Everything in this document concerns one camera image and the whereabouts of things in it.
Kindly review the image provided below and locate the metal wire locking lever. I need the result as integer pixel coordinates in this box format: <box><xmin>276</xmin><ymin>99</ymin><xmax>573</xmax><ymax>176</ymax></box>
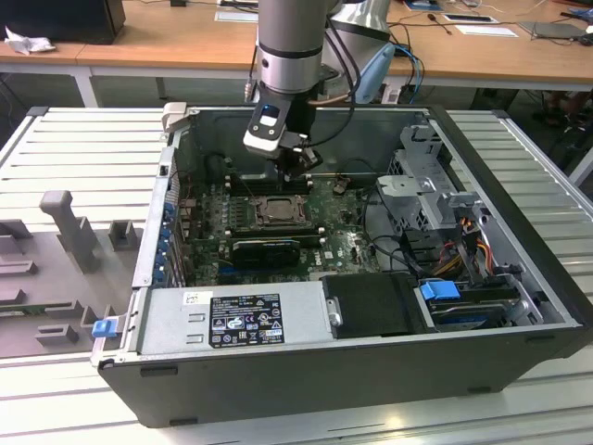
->
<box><xmin>239</xmin><ymin>174</ymin><xmax>259</xmax><ymax>206</ymax></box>

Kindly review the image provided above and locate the metal socket cover frame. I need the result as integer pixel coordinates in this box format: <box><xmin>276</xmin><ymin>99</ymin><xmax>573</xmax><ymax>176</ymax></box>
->
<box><xmin>252</xmin><ymin>196</ymin><xmax>309</xmax><ymax>227</ymax></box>

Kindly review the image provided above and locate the silver green CPU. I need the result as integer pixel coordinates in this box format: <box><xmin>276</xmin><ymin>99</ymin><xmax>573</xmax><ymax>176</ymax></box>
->
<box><xmin>263</xmin><ymin>202</ymin><xmax>297</xmax><ymax>222</ymax></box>

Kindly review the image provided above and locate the metal CPU socket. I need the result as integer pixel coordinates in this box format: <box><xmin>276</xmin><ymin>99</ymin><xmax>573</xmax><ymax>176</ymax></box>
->
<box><xmin>247</xmin><ymin>192</ymin><xmax>311</xmax><ymax>230</ymax></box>

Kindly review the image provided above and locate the green motherboard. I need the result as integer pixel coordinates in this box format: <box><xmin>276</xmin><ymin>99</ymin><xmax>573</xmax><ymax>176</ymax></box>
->
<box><xmin>183</xmin><ymin>175</ymin><xmax>409</xmax><ymax>287</ymax></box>

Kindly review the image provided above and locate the grey framed sheet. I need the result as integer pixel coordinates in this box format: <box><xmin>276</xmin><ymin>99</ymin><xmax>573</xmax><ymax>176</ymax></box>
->
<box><xmin>215</xmin><ymin>6</ymin><xmax>260</xmax><ymax>23</ymax></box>

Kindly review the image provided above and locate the grey metal drive cage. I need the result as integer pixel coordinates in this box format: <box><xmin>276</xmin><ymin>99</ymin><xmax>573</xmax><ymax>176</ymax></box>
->
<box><xmin>377</xmin><ymin>124</ymin><xmax>493</xmax><ymax>279</ymax></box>

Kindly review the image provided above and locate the wooden desk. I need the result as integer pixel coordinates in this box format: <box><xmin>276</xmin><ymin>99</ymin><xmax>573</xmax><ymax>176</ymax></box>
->
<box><xmin>0</xmin><ymin>0</ymin><xmax>593</xmax><ymax>110</ymax></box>

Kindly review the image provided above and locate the black plastic shroud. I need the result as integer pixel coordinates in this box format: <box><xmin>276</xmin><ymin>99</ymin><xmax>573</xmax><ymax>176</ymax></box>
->
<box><xmin>319</xmin><ymin>272</ymin><xmax>421</xmax><ymax>339</ymax></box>

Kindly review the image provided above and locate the white paper sheet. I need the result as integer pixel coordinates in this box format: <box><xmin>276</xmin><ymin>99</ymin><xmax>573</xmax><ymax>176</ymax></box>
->
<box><xmin>453</xmin><ymin>23</ymin><xmax>520</xmax><ymax>39</ymax></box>

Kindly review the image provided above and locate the hard disk in blue carrier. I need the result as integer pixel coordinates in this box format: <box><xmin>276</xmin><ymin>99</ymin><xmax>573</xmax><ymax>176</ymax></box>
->
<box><xmin>418</xmin><ymin>279</ymin><xmax>523</xmax><ymax>335</ymax></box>

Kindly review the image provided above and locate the silver power supply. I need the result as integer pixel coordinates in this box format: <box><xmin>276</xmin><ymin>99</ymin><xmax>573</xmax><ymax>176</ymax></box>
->
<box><xmin>137</xmin><ymin>282</ymin><xmax>326</xmax><ymax>359</ymax></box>

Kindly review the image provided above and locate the black computer box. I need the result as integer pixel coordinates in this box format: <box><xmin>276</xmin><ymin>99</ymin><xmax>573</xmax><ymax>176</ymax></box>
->
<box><xmin>0</xmin><ymin>0</ymin><xmax>127</xmax><ymax>46</ymax></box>

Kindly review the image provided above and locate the grey laptop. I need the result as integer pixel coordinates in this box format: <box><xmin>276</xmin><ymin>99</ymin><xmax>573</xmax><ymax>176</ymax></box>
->
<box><xmin>517</xmin><ymin>19</ymin><xmax>593</xmax><ymax>46</ymax></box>

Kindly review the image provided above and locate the black grey PC case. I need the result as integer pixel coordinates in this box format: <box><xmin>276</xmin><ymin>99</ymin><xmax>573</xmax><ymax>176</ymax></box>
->
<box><xmin>90</xmin><ymin>102</ymin><xmax>586</xmax><ymax>430</ymax></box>

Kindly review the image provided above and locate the crumpled white paper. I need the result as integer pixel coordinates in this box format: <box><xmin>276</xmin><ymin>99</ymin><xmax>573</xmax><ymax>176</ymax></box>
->
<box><xmin>3</xmin><ymin>25</ymin><xmax>57</xmax><ymax>57</ymax></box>

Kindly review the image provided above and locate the grey parts rack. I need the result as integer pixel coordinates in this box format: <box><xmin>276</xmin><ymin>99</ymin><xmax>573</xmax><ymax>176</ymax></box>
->
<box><xmin>0</xmin><ymin>188</ymin><xmax>145</xmax><ymax>361</ymax></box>

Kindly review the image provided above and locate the green RAM stick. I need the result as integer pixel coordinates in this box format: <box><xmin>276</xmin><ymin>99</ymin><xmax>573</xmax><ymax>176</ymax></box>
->
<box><xmin>0</xmin><ymin>301</ymin><xmax>47</xmax><ymax>315</ymax></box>

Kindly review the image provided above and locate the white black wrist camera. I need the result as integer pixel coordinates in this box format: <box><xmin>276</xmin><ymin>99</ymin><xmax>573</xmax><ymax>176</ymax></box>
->
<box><xmin>243</xmin><ymin>99</ymin><xmax>294</xmax><ymax>161</ymax></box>

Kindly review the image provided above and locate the black cable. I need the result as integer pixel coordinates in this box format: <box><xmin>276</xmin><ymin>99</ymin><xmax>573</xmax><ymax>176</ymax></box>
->
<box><xmin>360</xmin><ymin>189</ymin><xmax>416</xmax><ymax>279</ymax></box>

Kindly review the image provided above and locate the yellow red wire bundle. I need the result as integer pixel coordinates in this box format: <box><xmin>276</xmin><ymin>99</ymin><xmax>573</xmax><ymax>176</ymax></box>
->
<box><xmin>435</xmin><ymin>220</ymin><xmax>495</xmax><ymax>279</ymax></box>

